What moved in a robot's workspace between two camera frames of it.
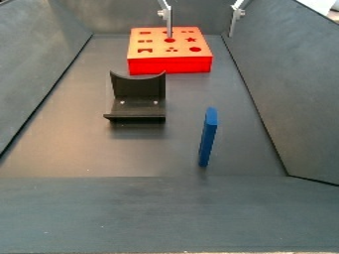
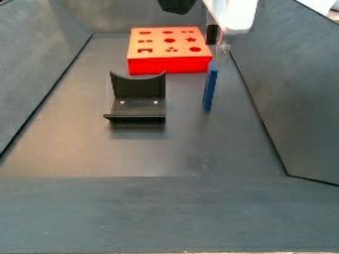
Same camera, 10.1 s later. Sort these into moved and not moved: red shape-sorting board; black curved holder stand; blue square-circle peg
Moved: blue square-circle peg
Not moved: red shape-sorting board; black curved holder stand
